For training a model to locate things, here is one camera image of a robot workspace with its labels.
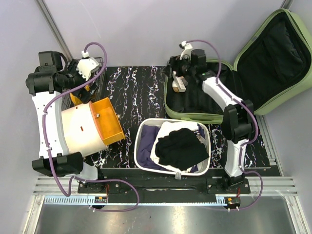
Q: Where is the white grey cloth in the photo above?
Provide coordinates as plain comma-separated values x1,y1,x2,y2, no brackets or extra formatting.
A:
146,118,211,176

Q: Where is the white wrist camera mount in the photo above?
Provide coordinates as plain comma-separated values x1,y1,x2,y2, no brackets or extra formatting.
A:
179,41,193,60
76,50,99,81

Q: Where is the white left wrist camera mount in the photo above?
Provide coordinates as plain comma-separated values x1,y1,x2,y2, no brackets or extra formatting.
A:
76,50,99,81

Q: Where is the navy blue garment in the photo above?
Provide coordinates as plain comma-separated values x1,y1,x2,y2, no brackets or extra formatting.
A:
136,121,209,174

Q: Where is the beige cosmetic stick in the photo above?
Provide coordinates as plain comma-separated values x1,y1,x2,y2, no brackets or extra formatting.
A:
182,77,188,86

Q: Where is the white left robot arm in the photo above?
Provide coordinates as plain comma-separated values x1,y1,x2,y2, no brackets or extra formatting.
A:
25,51,105,193

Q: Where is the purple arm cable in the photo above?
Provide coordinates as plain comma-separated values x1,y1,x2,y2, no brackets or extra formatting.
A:
185,39,264,212
41,42,140,213

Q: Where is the aluminium rail frame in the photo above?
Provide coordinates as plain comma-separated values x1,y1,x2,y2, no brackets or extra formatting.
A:
24,176,312,234

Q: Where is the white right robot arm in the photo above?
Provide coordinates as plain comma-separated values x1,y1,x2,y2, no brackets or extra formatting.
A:
166,49,258,193

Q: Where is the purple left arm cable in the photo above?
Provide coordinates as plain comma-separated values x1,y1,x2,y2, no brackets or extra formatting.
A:
41,42,140,213

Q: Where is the white round cosmetic jar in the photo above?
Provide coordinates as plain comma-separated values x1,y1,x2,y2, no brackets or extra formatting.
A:
172,80,180,93

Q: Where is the white cosmetic tube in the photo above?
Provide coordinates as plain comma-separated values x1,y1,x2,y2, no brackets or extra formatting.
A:
172,71,186,93

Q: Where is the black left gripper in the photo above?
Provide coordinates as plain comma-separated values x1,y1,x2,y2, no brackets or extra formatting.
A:
62,59,99,103

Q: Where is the black garment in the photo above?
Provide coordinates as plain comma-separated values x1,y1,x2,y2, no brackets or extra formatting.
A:
155,128,209,171

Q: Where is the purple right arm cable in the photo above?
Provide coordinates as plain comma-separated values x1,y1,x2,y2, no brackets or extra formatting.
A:
185,39,264,212

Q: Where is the white rectangular plastic basin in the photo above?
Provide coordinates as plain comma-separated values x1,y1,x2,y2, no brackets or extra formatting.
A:
133,118,211,176

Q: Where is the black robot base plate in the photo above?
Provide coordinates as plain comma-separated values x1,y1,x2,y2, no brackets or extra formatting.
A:
78,168,251,205

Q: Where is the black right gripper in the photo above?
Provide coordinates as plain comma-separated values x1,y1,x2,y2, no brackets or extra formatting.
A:
160,54,195,79

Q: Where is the green hard-shell suitcase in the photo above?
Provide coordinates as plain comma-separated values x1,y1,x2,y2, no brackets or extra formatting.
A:
164,8,312,124

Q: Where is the white cylinder appliance orange lid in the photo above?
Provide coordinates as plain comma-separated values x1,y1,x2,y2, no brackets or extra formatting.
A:
61,97,125,157

